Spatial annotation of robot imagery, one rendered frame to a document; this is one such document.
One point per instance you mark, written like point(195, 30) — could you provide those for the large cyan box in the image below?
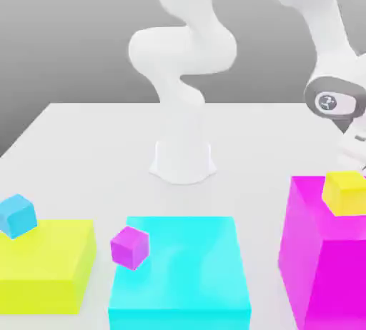
point(183, 272)

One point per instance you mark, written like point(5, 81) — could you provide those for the large magenta box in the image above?
point(323, 264)

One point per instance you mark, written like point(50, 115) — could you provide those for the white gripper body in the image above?
point(354, 150)

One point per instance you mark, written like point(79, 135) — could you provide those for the small blue cube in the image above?
point(17, 217)

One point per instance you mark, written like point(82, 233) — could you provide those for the small purple cube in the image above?
point(128, 248)

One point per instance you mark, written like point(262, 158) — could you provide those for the large yellow box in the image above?
point(43, 267)

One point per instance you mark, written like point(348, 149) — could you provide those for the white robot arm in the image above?
point(183, 52)

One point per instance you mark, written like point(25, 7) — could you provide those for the small yellow cube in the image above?
point(344, 197)

